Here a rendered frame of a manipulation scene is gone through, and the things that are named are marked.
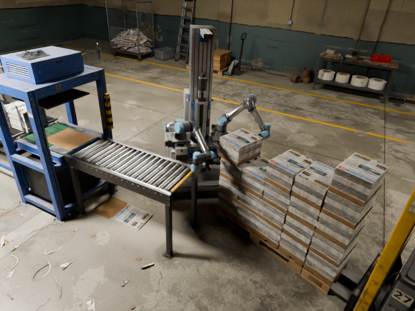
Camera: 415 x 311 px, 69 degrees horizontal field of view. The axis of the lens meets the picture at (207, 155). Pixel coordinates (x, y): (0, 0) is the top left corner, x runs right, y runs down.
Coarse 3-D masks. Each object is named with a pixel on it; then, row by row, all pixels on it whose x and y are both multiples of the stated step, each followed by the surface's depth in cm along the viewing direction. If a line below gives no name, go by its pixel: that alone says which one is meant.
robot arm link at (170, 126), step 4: (164, 124) 345; (168, 124) 342; (172, 124) 332; (176, 124) 309; (180, 124) 307; (184, 124) 308; (188, 124) 310; (164, 128) 348; (168, 128) 342; (172, 128) 330; (176, 128) 311; (180, 128) 306; (184, 128) 308; (188, 128) 310; (176, 132) 313; (180, 132) 309; (184, 132) 312
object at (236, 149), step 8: (224, 136) 318; (232, 136) 320; (224, 144) 316; (232, 144) 306; (240, 144) 306; (248, 144) 309; (224, 152) 321; (232, 152) 311; (240, 152) 306; (240, 160) 312
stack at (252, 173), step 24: (240, 168) 311; (264, 168) 312; (240, 192) 322; (264, 192) 298; (240, 216) 336; (264, 216) 309; (288, 216) 286; (312, 216) 266; (264, 240) 321; (288, 240) 296; (288, 264) 307
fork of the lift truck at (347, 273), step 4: (344, 268) 301; (344, 272) 298; (348, 272) 298; (344, 276) 294; (348, 276) 293; (352, 276) 294; (356, 276) 294; (348, 280) 292; (352, 280) 290; (356, 280) 290; (356, 284) 287
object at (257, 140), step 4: (236, 132) 330; (240, 132) 330; (244, 132) 330; (248, 132) 330; (252, 132) 331; (244, 136) 322; (248, 136) 322; (252, 136) 322; (256, 136) 323; (260, 136) 324; (252, 140) 315; (256, 140) 316; (260, 140) 321; (256, 144) 320; (260, 144) 325; (256, 148) 323; (260, 148) 329; (252, 152) 322; (256, 152) 327
